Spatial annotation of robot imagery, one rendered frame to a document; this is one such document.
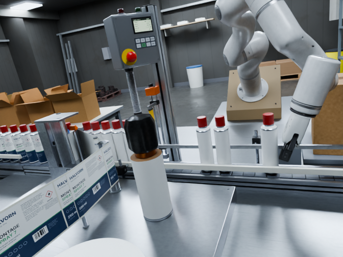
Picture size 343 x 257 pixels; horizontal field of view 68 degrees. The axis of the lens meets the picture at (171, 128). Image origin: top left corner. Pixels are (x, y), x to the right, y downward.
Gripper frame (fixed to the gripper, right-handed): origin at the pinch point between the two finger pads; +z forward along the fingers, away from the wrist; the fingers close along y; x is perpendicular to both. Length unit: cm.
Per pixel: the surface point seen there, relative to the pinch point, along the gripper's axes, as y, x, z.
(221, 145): 2.7, -20.3, 2.6
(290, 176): 3.0, 3.3, 5.5
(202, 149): 2.8, -26.5, 6.5
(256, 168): 4.3, -7.0, 6.0
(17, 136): 1, -122, 35
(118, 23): 0, -67, -29
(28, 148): 2, -113, 39
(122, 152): 2, -59, 21
